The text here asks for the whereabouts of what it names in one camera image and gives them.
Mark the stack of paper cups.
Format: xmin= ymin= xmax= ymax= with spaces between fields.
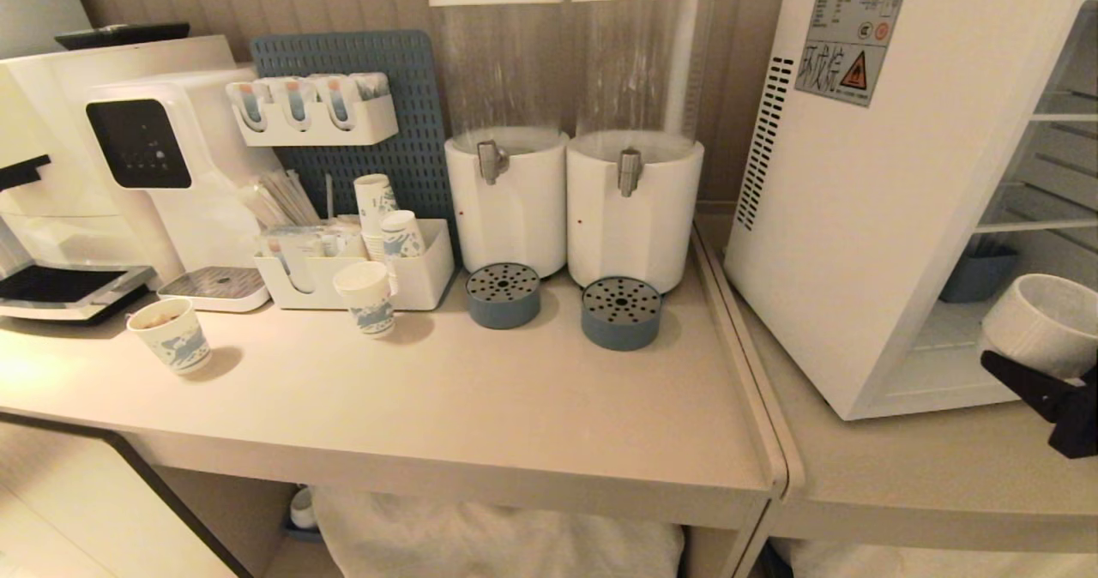
xmin=353 ymin=173 xmax=400 ymax=262

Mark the blue pegboard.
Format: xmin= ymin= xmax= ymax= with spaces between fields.
xmin=250 ymin=30 xmax=461 ymax=263

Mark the small white cup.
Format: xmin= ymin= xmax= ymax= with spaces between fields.
xmin=289 ymin=486 xmax=320 ymax=532

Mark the white mini fridge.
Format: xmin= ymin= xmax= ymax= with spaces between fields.
xmin=723 ymin=0 xmax=1098 ymax=422

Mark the clear drink dispenser white base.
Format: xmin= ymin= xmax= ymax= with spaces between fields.
xmin=565 ymin=0 xmax=723 ymax=295
xmin=428 ymin=0 xmax=570 ymax=280

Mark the white water dispenser black panel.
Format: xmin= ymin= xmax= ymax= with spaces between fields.
xmin=84 ymin=67 xmax=286 ymax=314

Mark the white pegboard sachet holder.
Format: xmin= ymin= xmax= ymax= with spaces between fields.
xmin=226 ymin=73 xmax=400 ymax=148

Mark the white coffee machine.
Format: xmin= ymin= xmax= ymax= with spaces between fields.
xmin=0 ymin=34 xmax=237 ymax=327

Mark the black flat tray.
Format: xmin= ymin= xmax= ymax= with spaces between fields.
xmin=55 ymin=22 xmax=191 ymax=51

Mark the white organiser box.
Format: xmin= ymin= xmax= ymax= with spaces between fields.
xmin=254 ymin=218 xmax=455 ymax=312

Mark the white pole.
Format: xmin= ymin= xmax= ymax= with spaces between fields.
xmin=666 ymin=0 xmax=708 ymax=137

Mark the wire fridge shelf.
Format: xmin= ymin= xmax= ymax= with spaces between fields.
xmin=1028 ymin=87 xmax=1098 ymax=126
xmin=973 ymin=182 xmax=1098 ymax=238

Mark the blue patterned paper cup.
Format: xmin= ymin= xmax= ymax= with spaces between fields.
xmin=380 ymin=210 xmax=427 ymax=260
xmin=127 ymin=298 xmax=213 ymax=377
xmin=333 ymin=261 xmax=400 ymax=339

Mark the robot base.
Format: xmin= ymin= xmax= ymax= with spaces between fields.
xmin=0 ymin=413 xmax=254 ymax=578

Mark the blue round drip tray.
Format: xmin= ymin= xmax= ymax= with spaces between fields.
xmin=466 ymin=262 xmax=543 ymax=331
xmin=581 ymin=276 xmax=663 ymax=352

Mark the white ceramic cup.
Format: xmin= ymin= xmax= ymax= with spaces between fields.
xmin=980 ymin=274 xmax=1098 ymax=382

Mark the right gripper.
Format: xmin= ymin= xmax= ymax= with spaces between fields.
xmin=980 ymin=351 xmax=1098 ymax=461

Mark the white cloth bag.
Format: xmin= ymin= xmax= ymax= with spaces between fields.
xmin=311 ymin=485 xmax=685 ymax=578

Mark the blue container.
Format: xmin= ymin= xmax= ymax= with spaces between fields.
xmin=939 ymin=247 xmax=1022 ymax=304

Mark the bundle of wrapped straws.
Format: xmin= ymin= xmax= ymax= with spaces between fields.
xmin=243 ymin=170 xmax=323 ymax=229

